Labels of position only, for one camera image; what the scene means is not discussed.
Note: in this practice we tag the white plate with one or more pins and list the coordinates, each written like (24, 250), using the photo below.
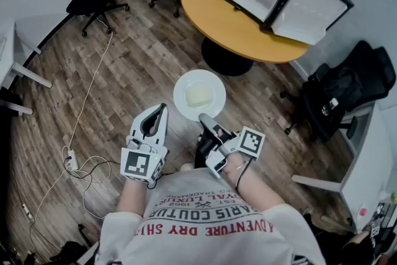
(214, 83)

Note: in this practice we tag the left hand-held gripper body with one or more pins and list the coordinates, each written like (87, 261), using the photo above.
(136, 163)

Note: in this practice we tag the clear bottle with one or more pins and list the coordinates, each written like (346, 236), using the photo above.
(329, 106)

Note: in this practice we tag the person's right forearm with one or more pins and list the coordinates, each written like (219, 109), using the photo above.
(257, 190)

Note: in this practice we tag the person's white printed shirt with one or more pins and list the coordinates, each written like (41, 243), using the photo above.
(211, 226)

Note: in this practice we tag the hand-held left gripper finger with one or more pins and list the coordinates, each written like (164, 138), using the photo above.
(163, 130)
(138, 121)

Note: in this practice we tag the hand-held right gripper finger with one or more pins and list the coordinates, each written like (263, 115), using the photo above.
(209, 122)

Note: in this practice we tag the person's left forearm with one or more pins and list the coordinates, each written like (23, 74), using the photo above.
(133, 197)

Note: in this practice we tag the small white power strip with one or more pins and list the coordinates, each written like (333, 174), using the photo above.
(27, 211)

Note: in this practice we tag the black jacket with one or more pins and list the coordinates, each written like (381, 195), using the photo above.
(344, 87)

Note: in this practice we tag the round yellow table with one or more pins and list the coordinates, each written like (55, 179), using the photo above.
(223, 25)

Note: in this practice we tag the white desk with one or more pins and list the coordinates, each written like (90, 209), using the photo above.
(369, 164)
(7, 49)

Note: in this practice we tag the black bag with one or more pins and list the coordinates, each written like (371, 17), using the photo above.
(69, 249)

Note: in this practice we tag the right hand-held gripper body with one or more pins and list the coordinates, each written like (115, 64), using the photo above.
(251, 141)

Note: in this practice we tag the pale yellow food piece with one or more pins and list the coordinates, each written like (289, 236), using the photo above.
(199, 97)

